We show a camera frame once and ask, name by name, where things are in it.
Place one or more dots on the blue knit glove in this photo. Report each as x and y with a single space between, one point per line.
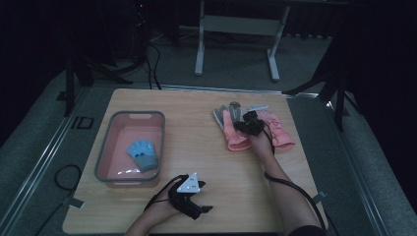
144 157

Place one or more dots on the white desk frame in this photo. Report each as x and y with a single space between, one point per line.
242 25

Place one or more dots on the grey table bracket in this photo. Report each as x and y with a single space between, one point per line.
73 202
319 197

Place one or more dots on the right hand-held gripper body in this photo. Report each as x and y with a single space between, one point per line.
250 124

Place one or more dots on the person's right hand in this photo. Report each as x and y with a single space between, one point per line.
262 147

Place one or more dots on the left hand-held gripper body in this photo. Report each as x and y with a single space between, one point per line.
185 200

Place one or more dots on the person's left hand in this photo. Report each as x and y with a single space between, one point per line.
160 209

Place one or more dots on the pink padded glove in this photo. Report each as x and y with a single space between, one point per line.
233 139
278 131

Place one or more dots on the black metal stand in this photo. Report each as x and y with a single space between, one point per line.
69 82
339 82

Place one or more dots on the pink basket with grey rim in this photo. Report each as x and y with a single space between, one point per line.
113 147

